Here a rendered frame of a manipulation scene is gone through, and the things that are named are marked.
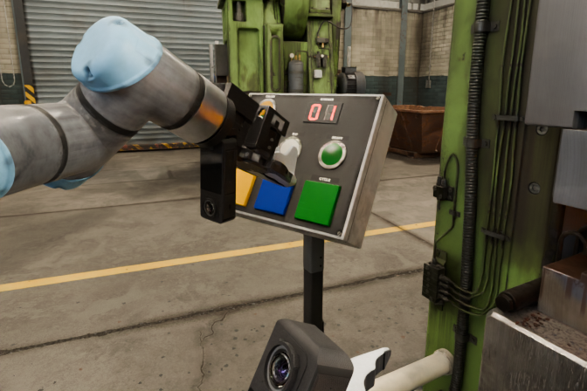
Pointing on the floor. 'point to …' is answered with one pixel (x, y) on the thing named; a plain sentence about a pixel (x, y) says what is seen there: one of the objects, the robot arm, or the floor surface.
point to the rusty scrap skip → (417, 131)
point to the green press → (280, 29)
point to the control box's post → (313, 280)
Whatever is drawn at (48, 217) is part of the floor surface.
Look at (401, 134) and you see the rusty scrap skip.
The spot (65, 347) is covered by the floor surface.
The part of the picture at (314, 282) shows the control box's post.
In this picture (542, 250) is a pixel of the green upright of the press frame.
